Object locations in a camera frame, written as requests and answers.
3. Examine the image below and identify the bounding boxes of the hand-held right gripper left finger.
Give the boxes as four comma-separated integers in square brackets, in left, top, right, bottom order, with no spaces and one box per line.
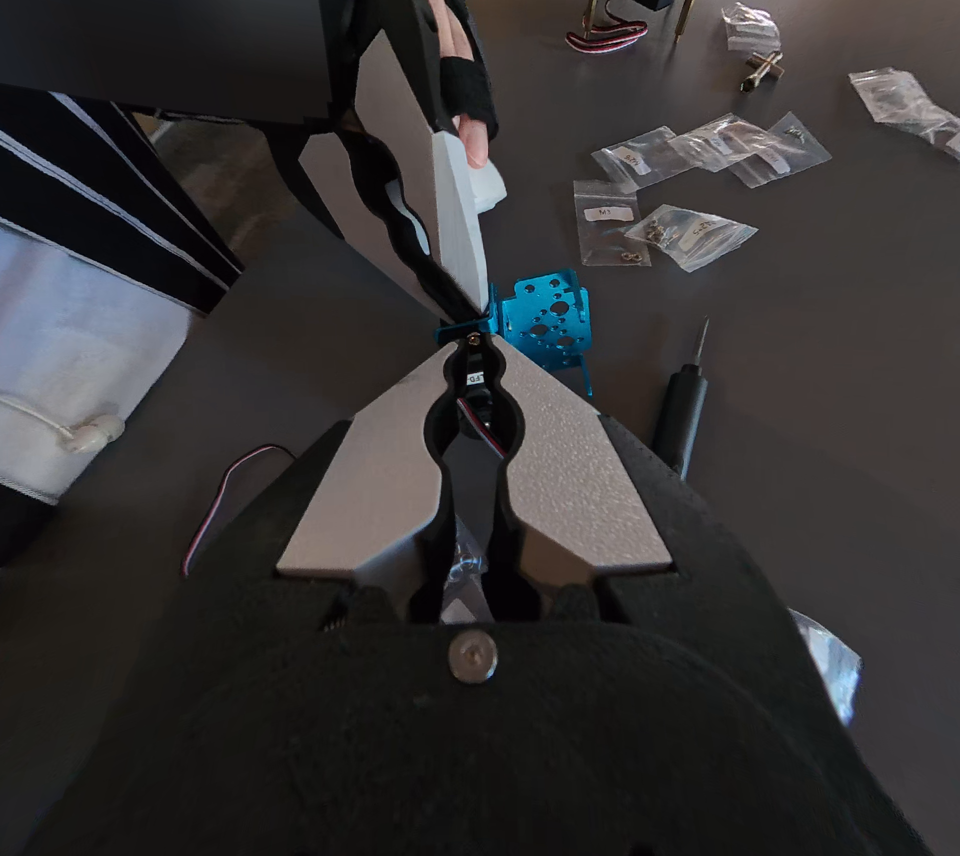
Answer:
[276,342,462,580]

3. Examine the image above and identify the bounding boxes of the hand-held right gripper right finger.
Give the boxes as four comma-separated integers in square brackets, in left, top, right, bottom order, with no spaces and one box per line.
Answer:
[489,337,675,584]

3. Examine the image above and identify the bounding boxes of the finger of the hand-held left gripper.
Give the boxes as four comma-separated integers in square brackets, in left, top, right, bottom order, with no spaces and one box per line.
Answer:
[297,129,483,323]
[355,33,490,321]

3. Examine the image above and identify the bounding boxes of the blue bracket servo assembly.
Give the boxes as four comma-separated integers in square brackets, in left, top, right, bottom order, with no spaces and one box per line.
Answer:
[435,270,596,456]

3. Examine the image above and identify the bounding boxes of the dark brown desk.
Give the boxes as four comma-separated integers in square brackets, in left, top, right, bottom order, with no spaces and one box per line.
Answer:
[0,0,960,856]

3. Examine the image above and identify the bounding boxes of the person's left hand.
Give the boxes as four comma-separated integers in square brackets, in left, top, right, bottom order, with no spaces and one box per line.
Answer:
[388,0,501,169]

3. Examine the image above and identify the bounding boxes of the black electric screwdriver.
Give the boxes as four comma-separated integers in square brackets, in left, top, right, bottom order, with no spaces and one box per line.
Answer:
[650,316,711,480]

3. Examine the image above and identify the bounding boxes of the clear bag with white label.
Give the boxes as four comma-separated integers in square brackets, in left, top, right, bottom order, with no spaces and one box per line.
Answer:
[442,519,498,625]

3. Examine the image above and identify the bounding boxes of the clear bag of brass nuts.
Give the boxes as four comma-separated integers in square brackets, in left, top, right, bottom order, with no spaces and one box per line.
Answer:
[573,179,653,268]

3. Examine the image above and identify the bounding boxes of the small clear bag of screws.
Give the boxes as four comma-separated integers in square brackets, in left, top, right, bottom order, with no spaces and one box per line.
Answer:
[591,125,678,190]
[667,114,775,172]
[726,111,833,189]

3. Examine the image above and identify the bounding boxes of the clear bag with handwritten mark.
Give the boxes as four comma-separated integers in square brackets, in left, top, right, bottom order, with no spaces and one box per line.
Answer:
[624,204,759,273]

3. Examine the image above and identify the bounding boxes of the person's torso striped shirt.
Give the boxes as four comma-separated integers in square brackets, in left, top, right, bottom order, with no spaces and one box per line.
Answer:
[0,84,245,572]

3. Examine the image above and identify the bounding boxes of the small metal cross wrench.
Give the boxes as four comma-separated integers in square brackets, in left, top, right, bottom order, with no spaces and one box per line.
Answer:
[740,51,787,94]

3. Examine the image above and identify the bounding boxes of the red black white servo cable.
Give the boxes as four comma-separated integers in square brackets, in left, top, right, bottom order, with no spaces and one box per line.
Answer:
[564,0,651,55]
[182,395,513,577]

